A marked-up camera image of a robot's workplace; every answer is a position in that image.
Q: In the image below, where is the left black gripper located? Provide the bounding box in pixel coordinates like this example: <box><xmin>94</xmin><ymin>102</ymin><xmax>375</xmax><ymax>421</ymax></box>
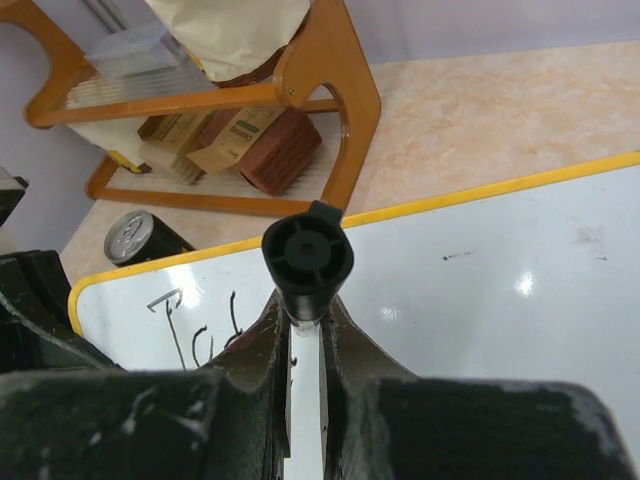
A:
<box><xmin>1</xmin><ymin>250</ymin><xmax>119</xmax><ymax>373</ymax></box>

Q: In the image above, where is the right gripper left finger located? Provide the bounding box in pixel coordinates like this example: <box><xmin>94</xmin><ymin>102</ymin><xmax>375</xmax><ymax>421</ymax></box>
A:
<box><xmin>1</xmin><ymin>295</ymin><xmax>290</xmax><ymax>479</ymax></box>

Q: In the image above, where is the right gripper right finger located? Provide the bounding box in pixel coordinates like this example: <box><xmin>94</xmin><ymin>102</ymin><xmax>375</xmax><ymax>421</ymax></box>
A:
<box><xmin>320</xmin><ymin>299</ymin><xmax>637</xmax><ymax>479</ymax></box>

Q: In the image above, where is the white black marker pen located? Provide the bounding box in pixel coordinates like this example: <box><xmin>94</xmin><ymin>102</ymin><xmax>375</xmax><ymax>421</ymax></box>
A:
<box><xmin>262</xmin><ymin>201</ymin><xmax>354</xmax><ymax>479</ymax></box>

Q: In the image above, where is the yellow framed whiteboard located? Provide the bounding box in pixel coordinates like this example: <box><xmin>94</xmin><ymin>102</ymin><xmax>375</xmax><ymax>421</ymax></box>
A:
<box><xmin>67</xmin><ymin>150</ymin><xmax>640</xmax><ymax>480</ymax></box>

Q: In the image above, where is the black drink can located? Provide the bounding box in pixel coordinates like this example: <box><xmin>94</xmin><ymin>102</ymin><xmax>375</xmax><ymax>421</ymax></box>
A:
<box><xmin>103</xmin><ymin>210</ymin><xmax>195</xmax><ymax>267</ymax></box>

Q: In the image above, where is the white flour bag left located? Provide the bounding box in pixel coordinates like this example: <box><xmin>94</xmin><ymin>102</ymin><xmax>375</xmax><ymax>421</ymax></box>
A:
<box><xmin>68</xmin><ymin>117</ymin><xmax>151</xmax><ymax>174</ymax></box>

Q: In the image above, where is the tan brown box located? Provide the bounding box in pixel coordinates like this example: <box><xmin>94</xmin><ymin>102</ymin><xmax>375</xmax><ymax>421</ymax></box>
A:
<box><xmin>137</xmin><ymin>112</ymin><xmax>213</xmax><ymax>185</ymax></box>

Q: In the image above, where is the reddish brown packet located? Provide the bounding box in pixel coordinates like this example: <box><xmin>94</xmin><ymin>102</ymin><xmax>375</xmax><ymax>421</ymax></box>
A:
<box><xmin>187</xmin><ymin>106</ymin><xmax>322</xmax><ymax>196</ymax></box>

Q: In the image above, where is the clear plastic container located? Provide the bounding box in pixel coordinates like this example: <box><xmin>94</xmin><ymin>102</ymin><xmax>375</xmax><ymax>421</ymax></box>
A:
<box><xmin>84</xmin><ymin>22</ymin><xmax>201</xmax><ymax>79</ymax></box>

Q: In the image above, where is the cream paper bag right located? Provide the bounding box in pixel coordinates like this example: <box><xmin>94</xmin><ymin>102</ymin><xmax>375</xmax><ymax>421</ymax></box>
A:
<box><xmin>147</xmin><ymin>0</ymin><xmax>311</xmax><ymax>82</ymax></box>

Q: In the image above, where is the wooden three tier shelf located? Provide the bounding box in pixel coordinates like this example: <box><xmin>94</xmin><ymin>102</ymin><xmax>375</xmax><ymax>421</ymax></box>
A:
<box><xmin>1</xmin><ymin>1</ymin><xmax>381</xmax><ymax>209</ymax></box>

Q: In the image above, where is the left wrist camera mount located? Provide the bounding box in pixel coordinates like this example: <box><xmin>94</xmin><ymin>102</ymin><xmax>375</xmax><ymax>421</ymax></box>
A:
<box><xmin>0</xmin><ymin>167</ymin><xmax>29</xmax><ymax>226</ymax></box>

